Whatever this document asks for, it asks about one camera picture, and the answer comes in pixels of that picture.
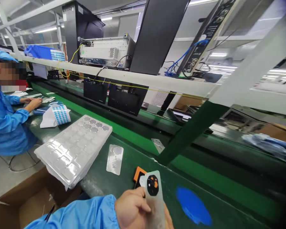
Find person's left hand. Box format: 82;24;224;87
114;186;174;229

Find clear strip with black ring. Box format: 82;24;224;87
139;170;168;229

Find orange black square part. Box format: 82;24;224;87
134;166;148;189

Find clear strip with silver disc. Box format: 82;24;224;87
106;144;124;176

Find blue round film patch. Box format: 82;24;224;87
175;185;213;227

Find stack of clear plastic trays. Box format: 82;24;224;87
34;115;113;191

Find group of round silver discs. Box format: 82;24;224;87
79;116;110;133

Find open cardboard box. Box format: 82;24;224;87
0;166;82;229

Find large black hanging box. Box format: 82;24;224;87
107;81;150;117

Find curled sheet of blue stickers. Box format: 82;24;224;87
40;102;72;129

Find small black hanging box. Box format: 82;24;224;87
83;77;109;105

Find white long shelf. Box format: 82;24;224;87
9;53;222;99

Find pile of clear film strips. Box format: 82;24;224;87
28;93;56;104

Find blue plastic bag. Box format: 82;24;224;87
242;133;286;165

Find white test instrument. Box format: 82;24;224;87
77;36;136;70

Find flat sheet of blue stickers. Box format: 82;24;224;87
50;49;67;62

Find black slanted panel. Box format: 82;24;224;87
129;0;190;76

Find blue plastic bin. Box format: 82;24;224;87
24;45;56;59

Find black panel with connectors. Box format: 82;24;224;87
176;0;237;75

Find black computer tower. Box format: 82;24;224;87
62;1;106;65

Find clear strip with ring outline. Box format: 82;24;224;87
151;138;166;155

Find white green frame post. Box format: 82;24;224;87
158;0;286;166

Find yellow cable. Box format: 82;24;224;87
56;44;207;99

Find blue cables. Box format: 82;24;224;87
164;39;209;77

